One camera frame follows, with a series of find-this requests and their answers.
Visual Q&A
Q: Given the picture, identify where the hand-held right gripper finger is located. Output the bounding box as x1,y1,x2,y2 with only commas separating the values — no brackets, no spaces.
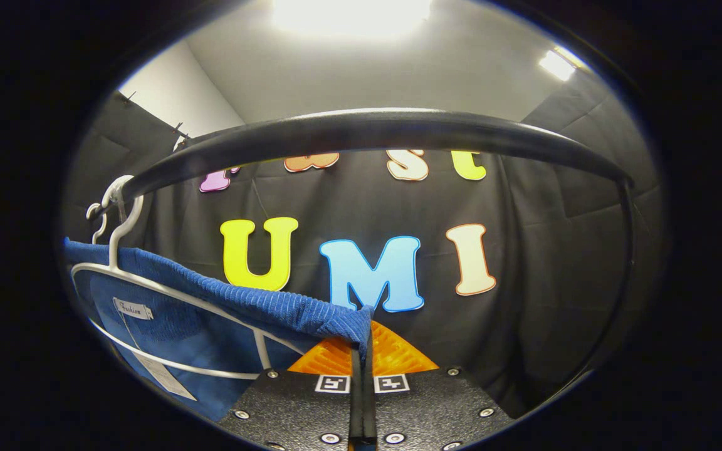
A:
219,337,363,451
363,319,516,451

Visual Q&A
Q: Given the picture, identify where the blue jacket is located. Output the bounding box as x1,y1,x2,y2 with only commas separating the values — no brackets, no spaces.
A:
63,237,375,422

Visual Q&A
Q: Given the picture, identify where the black clothes rack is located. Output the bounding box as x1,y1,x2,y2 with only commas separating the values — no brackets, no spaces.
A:
122,108,636,376

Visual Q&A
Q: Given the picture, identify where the black backdrop cloth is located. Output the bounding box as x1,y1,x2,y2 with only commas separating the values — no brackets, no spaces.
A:
60,75,666,417

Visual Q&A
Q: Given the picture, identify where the ceiling light panel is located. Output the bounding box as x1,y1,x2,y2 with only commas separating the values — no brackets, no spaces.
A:
538,47,581,82
272,0,432,37

